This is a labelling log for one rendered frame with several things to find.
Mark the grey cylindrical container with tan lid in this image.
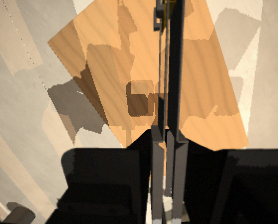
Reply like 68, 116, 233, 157
2, 206, 36, 224

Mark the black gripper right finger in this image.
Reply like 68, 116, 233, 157
183, 138, 278, 224

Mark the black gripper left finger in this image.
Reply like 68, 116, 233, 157
61, 129, 150, 224

